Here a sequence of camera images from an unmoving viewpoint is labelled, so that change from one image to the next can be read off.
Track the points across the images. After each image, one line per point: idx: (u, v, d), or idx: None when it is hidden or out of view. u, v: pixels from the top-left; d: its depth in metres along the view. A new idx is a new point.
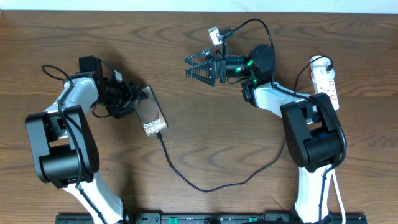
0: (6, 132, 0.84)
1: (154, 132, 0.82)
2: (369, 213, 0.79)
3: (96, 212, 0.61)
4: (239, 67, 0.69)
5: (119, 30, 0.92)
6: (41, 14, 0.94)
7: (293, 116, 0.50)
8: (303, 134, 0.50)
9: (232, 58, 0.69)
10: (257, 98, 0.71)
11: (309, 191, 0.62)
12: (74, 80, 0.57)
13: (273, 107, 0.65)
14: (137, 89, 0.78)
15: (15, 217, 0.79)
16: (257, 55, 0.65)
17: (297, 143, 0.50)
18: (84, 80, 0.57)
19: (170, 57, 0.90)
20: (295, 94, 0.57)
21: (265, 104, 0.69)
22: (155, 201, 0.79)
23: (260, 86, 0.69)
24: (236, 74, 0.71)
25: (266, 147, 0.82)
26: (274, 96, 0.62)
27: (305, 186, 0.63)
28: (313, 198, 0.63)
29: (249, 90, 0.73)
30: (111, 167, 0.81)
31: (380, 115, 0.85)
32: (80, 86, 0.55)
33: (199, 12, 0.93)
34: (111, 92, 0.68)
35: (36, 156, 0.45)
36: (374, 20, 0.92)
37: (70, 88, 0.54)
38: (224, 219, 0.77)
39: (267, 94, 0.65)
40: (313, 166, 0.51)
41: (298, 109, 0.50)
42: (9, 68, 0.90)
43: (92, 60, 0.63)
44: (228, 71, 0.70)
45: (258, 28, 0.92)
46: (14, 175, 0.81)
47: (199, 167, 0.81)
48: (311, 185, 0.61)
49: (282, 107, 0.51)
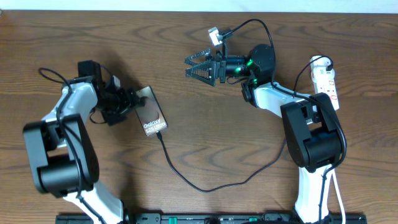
0: (5, 132, 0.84)
1: (154, 132, 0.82)
2: (369, 213, 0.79)
3: (97, 216, 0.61)
4: (239, 67, 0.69)
5: (119, 30, 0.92)
6: (41, 14, 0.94)
7: (293, 116, 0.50)
8: (303, 134, 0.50)
9: (232, 58, 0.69)
10: (258, 98, 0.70)
11: (309, 191, 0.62)
12: (74, 85, 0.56)
13: (273, 107, 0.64)
14: (135, 95, 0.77)
15: (15, 217, 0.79)
16: (257, 54, 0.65)
17: (297, 143, 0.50)
18: (83, 86, 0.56)
19: (170, 57, 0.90)
20: (295, 94, 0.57)
21: (265, 104, 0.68)
22: (155, 201, 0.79)
23: (260, 86, 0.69)
24: (235, 74, 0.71)
25: (266, 147, 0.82)
26: (274, 95, 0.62)
27: (305, 187, 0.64)
28: (313, 198, 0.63)
29: (249, 90, 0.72)
30: (111, 167, 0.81)
31: (380, 114, 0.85)
32: (79, 92, 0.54)
33: (199, 12, 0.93)
34: (109, 97, 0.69)
35: (34, 167, 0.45)
36: (374, 20, 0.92)
37: (69, 94, 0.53)
38: (224, 219, 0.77)
39: (267, 94, 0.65)
40: (313, 166, 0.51)
41: (298, 109, 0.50)
42: (10, 68, 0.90)
43: (92, 63, 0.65)
44: (228, 71, 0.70)
45: (258, 28, 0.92)
46: (15, 175, 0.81)
47: (200, 167, 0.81)
48: (311, 185, 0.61)
49: (282, 107, 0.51)
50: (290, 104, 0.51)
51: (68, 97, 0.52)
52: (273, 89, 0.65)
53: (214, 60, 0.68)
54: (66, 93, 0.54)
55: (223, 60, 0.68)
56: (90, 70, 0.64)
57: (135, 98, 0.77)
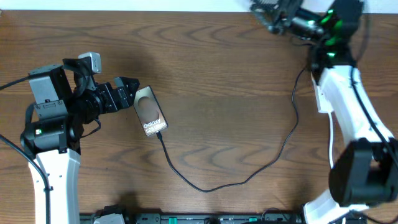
0: (6, 132, 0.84)
1: (154, 132, 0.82)
2: (369, 213, 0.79)
3: None
4: (311, 22, 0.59)
5: (119, 30, 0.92)
6: (41, 14, 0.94)
7: (359, 160, 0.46)
8: (357, 178, 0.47)
9: (307, 12, 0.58)
10: (326, 78, 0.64)
11: (329, 211, 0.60)
12: (45, 168, 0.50)
13: (333, 99, 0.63)
14: (125, 93, 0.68)
15: (14, 217, 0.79)
16: (341, 5, 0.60)
17: (346, 183, 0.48)
18: (59, 170, 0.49)
19: (170, 57, 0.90)
20: (373, 127, 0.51)
21: (328, 88, 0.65)
22: (155, 202, 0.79)
23: (336, 66, 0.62)
24: (304, 32, 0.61)
25: (266, 146, 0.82)
26: (354, 101, 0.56)
27: (327, 204, 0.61)
28: (329, 216, 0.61)
29: (317, 61, 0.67)
30: (111, 167, 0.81)
31: (380, 115, 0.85)
32: (58, 188, 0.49)
33: (199, 12, 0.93)
34: (90, 106, 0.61)
35: None
36: (373, 20, 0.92)
37: (50, 200, 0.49)
38: (224, 219, 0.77)
39: (342, 87, 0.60)
40: (347, 205, 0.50)
41: (369, 154, 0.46)
42: (10, 68, 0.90)
43: (50, 83, 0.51)
44: (295, 23, 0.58)
45: (258, 28, 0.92)
46: (14, 175, 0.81)
47: (199, 167, 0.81)
48: (334, 209, 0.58)
49: (353, 145, 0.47)
50: (362, 144, 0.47)
51: (50, 203, 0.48)
52: (351, 89, 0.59)
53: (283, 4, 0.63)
54: (43, 191, 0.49)
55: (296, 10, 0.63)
56: (50, 91, 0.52)
57: (124, 103, 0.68)
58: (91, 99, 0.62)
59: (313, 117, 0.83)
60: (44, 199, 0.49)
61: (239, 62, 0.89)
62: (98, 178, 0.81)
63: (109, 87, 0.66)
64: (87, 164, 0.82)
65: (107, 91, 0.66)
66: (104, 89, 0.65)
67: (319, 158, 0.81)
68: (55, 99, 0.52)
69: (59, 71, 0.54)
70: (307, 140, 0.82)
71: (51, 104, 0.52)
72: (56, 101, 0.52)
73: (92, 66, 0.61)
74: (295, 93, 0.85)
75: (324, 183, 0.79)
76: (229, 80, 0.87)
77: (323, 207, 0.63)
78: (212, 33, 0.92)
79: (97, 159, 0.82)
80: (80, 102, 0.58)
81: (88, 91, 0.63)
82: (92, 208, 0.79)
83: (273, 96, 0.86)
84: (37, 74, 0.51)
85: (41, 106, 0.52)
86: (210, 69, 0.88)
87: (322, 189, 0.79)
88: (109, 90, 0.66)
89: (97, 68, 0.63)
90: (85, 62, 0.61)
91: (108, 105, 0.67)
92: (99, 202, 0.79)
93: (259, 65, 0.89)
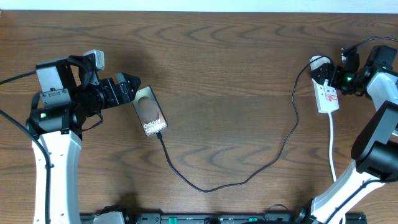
0: (7, 132, 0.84)
1: (154, 132, 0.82)
2: (369, 213, 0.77)
3: None
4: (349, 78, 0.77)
5: (119, 30, 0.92)
6: (41, 14, 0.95)
7: (389, 116, 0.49)
8: (380, 135, 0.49)
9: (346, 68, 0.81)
10: None
11: (342, 190, 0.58)
12: (48, 147, 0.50)
13: (369, 92, 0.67)
14: (126, 88, 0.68)
15: (13, 218, 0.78)
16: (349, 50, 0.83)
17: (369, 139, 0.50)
18: (60, 149, 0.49)
19: (170, 57, 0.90)
20: None
21: None
22: (155, 202, 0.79)
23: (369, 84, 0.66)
24: (346, 84, 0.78)
25: (266, 147, 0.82)
26: None
27: (339, 183, 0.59)
28: (344, 194, 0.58)
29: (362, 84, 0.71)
30: (111, 167, 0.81)
31: None
32: (58, 166, 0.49)
33: (199, 12, 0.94)
34: (94, 100, 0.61)
35: None
36: (372, 21, 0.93)
37: (50, 178, 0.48)
38: (224, 219, 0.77)
39: None
40: (364, 165, 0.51)
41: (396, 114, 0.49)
42: (9, 68, 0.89)
43: (55, 72, 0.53)
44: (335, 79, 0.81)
45: (258, 28, 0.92)
46: (14, 175, 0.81)
47: (199, 167, 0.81)
48: (348, 183, 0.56)
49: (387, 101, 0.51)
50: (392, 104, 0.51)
51: (50, 182, 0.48)
52: None
53: (332, 76, 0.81)
54: (44, 169, 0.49)
55: (341, 74, 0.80)
56: (56, 81, 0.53)
57: (126, 98, 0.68)
58: (94, 94, 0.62)
59: (313, 117, 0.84)
60: (44, 177, 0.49)
61: (239, 62, 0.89)
62: (97, 178, 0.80)
63: (111, 82, 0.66)
64: (86, 164, 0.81)
65: (109, 86, 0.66)
66: (107, 83, 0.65)
67: (319, 158, 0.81)
68: (60, 87, 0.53)
69: (64, 63, 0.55)
70: (307, 140, 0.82)
71: (55, 93, 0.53)
72: (61, 89, 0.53)
73: (97, 63, 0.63)
74: (295, 93, 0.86)
75: (324, 183, 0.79)
76: (229, 80, 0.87)
77: (330, 193, 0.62)
78: (212, 33, 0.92)
79: (97, 159, 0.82)
80: (84, 95, 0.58)
81: (92, 86, 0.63)
82: (93, 208, 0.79)
83: (274, 96, 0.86)
84: (45, 64, 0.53)
85: (47, 93, 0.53)
86: (210, 68, 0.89)
87: (322, 189, 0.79)
88: (112, 84, 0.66)
89: (100, 63, 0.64)
90: (90, 59, 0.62)
91: (111, 99, 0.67)
92: (98, 202, 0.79)
93: (259, 65, 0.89)
